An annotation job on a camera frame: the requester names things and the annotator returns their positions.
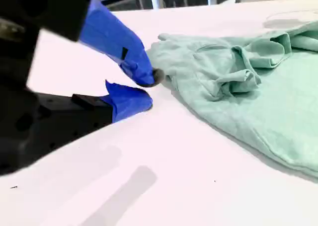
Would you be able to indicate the pale green T-shirt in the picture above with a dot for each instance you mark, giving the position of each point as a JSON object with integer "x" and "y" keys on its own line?
{"x": 248, "y": 116}

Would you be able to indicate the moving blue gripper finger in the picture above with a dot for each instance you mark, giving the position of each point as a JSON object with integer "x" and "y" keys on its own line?
{"x": 111, "y": 37}

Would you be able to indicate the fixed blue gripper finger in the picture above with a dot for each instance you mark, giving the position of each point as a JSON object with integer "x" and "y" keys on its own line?
{"x": 129, "y": 101}

